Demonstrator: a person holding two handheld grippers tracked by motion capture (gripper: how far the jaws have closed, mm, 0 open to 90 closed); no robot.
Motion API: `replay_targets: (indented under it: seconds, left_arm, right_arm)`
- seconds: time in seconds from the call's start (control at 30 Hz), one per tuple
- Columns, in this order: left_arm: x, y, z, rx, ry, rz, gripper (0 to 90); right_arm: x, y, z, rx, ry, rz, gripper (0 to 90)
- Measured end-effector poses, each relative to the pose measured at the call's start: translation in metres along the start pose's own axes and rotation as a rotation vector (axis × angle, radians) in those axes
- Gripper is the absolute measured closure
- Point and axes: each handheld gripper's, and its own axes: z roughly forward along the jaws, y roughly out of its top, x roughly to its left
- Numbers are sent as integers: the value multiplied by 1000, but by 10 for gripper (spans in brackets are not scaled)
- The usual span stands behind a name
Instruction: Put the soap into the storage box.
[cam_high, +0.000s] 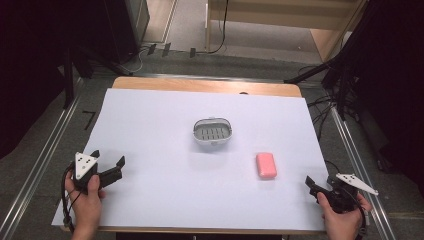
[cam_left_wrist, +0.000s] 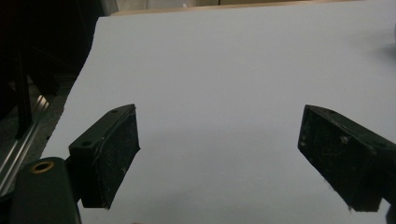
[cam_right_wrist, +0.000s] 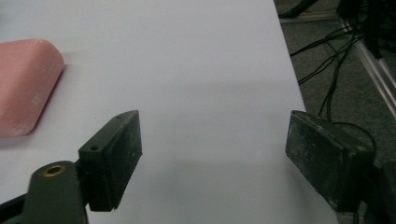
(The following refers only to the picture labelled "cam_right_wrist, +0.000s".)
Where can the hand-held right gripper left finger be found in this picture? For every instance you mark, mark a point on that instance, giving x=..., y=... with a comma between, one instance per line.
x=107, y=161

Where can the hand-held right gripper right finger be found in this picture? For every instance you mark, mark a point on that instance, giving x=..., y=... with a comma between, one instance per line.
x=323, y=158

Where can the pink rounded box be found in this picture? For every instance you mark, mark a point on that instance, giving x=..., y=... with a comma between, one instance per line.
x=25, y=87

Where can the black stand base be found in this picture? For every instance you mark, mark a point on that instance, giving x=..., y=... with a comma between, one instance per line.
x=370, y=21

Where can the aluminium stand rail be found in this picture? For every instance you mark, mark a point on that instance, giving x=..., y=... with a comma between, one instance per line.
x=373, y=67

